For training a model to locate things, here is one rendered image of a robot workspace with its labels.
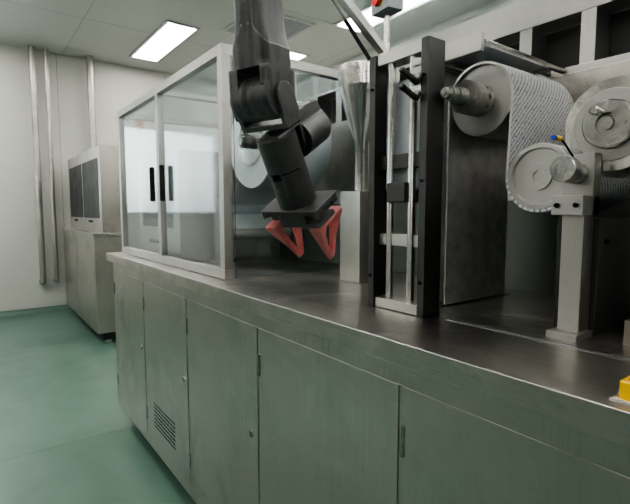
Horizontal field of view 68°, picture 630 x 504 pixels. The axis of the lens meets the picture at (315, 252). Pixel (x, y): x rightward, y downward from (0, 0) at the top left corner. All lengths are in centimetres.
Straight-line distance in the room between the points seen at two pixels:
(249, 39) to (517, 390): 56
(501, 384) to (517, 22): 102
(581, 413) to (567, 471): 10
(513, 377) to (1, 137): 560
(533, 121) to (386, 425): 66
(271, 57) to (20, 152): 533
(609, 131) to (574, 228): 16
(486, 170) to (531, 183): 24
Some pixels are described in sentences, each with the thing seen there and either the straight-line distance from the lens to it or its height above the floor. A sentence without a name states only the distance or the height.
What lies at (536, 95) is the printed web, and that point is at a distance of 108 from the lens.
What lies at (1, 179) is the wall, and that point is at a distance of 585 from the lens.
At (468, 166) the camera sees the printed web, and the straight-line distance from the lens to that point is 112.
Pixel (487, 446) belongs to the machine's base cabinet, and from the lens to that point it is 76.
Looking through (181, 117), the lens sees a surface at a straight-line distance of 179.
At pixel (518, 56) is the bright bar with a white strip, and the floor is 144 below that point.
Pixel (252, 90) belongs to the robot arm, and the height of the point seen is 126.
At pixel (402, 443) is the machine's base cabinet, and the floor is 72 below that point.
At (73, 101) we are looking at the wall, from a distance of 603.
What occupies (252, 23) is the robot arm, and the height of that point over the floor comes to 134.
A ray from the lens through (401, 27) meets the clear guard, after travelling 169.
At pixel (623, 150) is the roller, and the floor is 121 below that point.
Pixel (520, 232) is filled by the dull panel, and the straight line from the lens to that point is 135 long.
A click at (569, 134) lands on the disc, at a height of 124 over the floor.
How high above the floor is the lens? 111
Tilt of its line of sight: 5 degrees down
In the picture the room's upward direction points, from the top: straight up
